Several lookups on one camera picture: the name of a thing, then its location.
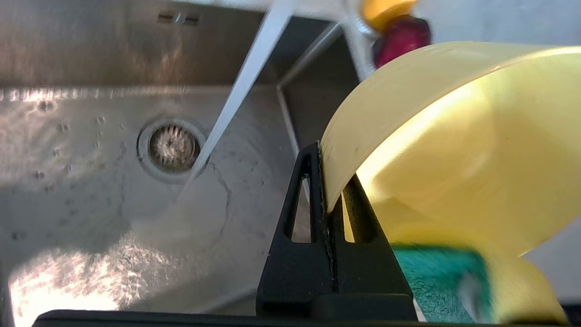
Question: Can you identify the stainless steel sink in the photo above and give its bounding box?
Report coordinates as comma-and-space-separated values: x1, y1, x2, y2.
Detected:
0, 0, 364, 315

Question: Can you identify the small white fruit dish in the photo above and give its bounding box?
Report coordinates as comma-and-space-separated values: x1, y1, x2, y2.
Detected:
343, 0, 378, 82

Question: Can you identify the running water stream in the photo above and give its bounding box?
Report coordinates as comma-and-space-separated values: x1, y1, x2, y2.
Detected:
175, 0, 300, 196

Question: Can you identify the metal sink drain strainer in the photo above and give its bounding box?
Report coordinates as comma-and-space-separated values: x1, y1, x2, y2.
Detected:
136, 119, 209, 184

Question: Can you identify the yellow-green bowl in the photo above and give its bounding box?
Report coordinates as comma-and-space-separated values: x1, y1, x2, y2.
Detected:
320, 41, 581, 259

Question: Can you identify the yellow sponge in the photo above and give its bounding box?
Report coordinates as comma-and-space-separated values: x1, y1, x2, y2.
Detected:
391, 227, 569, 324

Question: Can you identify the dark red apple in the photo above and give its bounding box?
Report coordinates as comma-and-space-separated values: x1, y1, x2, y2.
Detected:
372, 15, 433, 69

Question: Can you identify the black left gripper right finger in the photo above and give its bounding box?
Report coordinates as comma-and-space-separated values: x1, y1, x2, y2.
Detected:
309, 175, 416, 318

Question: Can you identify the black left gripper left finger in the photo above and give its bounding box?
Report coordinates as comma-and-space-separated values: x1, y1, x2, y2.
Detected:
256, 142, 337, 317

